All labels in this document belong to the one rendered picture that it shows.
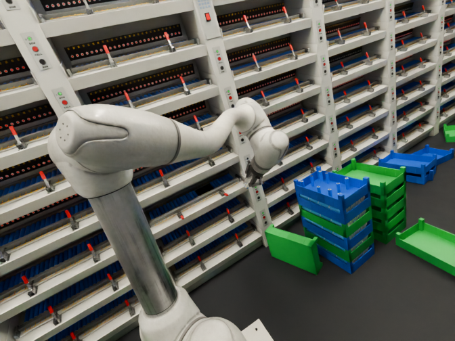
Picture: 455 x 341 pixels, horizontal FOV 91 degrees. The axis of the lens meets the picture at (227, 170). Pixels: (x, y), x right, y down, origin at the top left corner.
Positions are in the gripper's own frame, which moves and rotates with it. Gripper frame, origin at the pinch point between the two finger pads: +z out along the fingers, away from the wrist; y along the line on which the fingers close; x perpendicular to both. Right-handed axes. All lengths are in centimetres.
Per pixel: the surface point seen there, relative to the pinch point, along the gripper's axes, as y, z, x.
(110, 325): -36, 47, 85
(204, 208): -0.2, 20.6, 21.7
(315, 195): -18.5, -2.3, -29.3
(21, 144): 40, -14, 85
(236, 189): 3.4, 19.9, 0.5
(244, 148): 21.1, 5.9, -9.4
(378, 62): 52, -6, -131
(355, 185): -22, -7, -50
